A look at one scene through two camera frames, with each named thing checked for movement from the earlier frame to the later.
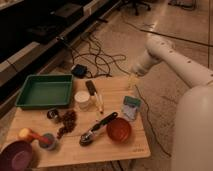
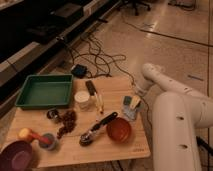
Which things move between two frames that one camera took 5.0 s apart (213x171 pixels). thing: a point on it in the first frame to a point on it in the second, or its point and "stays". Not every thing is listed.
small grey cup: (50, 145) stays
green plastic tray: (46, 91) stays
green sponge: (131, 101) stays
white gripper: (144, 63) to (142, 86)
